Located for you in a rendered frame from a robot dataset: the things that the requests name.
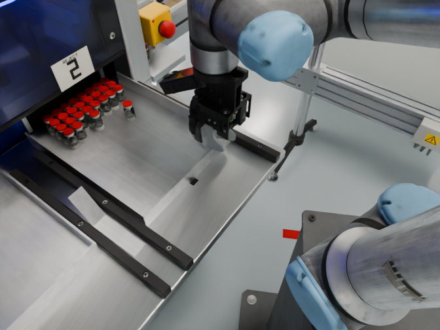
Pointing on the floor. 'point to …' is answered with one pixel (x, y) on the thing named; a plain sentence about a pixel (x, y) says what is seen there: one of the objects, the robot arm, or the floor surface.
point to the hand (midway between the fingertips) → (207, 144)
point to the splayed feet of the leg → (293, 146)
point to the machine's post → (131, 42)
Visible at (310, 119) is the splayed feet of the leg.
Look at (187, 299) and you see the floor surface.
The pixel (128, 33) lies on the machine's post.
